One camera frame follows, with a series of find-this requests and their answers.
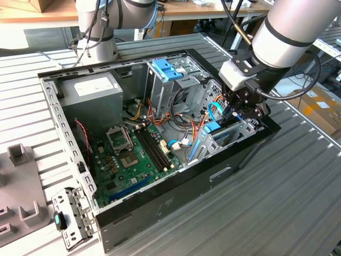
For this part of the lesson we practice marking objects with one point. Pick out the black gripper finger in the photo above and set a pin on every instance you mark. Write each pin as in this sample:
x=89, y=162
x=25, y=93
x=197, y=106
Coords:
x=229, y=106
x=253, y=111

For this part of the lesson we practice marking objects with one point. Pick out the hard disk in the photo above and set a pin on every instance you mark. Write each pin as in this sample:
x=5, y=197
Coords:
x=212, y=127

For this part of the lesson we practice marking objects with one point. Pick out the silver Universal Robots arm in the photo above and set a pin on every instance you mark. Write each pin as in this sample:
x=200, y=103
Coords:
x=287, y=26

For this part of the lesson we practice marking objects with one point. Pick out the metal disk bay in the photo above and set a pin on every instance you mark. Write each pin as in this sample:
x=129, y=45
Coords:
x=207, y=148

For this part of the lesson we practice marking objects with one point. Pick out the cardboard box with labels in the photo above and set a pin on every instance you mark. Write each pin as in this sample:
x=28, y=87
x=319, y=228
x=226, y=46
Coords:
x=319, y=114

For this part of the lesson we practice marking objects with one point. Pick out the metal drive cage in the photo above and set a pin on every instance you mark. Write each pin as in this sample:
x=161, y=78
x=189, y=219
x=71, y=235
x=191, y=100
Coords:
x=165, y=90

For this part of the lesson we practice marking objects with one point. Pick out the black RAM slot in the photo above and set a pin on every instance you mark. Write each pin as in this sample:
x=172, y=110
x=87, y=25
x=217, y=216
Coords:
x=157, y=149
x=151, y=152

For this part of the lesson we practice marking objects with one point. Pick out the black open PC case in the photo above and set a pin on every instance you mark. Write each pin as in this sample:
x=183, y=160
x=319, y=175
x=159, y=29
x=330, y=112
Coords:
x=186, y=192

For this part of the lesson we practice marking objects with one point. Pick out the wooden desk with white legs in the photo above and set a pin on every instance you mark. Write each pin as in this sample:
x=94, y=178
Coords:
x=186, y=8

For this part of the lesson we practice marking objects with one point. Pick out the CPU socket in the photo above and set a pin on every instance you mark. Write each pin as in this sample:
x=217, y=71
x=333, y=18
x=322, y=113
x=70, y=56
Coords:
x=129, y=160

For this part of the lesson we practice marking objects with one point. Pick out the green motherboard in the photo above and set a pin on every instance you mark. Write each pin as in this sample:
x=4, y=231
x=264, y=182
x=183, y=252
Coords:
x=138, y=181

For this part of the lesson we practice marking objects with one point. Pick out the blue expansion slot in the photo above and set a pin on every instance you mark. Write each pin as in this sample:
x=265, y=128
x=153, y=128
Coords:
x=128, y=190

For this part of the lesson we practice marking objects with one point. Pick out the grey power supply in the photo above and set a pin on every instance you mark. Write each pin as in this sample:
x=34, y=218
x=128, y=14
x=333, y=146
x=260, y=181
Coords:
x=90, y=104

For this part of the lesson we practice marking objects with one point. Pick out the black case fan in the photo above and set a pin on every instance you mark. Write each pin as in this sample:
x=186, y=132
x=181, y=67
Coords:
x=82, y=145

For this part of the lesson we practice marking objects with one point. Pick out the black latch with blue stripe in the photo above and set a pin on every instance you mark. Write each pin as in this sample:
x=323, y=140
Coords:
x=60, y=221

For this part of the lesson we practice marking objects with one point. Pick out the brown wooden box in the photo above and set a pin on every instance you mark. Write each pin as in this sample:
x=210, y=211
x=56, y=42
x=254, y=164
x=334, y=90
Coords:
x=40, y=4

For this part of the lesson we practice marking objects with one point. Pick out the light wooden desk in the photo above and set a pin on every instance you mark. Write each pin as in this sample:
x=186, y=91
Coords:
x=26, y=14

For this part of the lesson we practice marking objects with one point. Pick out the grey parts rack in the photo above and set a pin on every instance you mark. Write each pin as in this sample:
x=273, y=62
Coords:
x=21, y=186

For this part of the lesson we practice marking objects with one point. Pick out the black camera bracket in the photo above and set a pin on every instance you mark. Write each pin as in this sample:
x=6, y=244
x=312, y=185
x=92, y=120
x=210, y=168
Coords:
x=247, y=63

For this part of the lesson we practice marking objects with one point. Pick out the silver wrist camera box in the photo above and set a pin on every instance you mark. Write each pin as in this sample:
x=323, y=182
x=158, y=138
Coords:
x=234, y=76

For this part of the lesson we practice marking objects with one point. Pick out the metal frame slat table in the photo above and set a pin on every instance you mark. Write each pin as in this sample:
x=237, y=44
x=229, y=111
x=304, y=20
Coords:
x=327, y=46

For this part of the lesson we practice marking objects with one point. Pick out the metal expansion bracket cover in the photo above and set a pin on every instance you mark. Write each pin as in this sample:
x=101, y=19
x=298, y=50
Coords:
x=77, y=210

